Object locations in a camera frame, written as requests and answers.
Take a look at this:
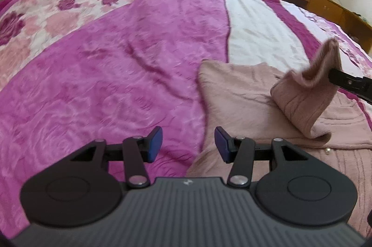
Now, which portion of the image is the pink knitted sweater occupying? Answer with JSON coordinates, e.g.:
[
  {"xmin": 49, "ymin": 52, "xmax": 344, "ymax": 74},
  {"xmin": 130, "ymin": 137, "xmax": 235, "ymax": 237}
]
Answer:
[{"xmin": 187, "ymin": 39, "xmax": 371, "ymax": 237}]

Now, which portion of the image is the striped magenta floral bedspread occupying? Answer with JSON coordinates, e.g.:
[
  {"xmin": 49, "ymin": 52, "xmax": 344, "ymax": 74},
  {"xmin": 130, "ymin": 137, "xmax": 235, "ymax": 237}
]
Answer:
[{"xmin": 1, "ymin": 0, "xmax": 371, "ymax": 237}]

